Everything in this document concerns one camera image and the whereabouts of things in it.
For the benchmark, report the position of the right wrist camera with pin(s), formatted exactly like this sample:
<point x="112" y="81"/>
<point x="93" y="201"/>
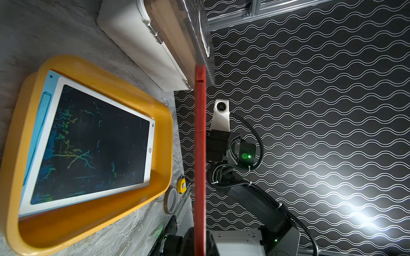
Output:
<point x="221" y="116"/>

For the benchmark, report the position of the yellow storage tray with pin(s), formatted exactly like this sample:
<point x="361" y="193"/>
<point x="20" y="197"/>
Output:
<point x="48" y="233"/>

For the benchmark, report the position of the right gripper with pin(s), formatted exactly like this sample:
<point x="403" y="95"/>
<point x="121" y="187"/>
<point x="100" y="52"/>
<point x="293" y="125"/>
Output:
<point x="222" y="146"/>

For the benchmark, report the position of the adhesive tape roll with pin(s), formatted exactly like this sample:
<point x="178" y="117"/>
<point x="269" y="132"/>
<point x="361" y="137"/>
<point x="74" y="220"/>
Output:
<point x="170" y="200"/>

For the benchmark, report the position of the brown white storage case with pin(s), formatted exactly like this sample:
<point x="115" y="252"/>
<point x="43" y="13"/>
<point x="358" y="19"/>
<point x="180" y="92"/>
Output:
<point x="165" y="39"/>

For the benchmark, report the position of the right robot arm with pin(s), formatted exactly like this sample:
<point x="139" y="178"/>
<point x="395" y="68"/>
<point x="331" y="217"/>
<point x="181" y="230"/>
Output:
<point x="276" y="218"/>

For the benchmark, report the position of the yellow tape measure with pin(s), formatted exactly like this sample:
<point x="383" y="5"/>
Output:
<point x="181" y="185"/>

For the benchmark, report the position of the blue white writing tablet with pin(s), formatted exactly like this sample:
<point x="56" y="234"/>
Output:
<point x="84" y="146"/>

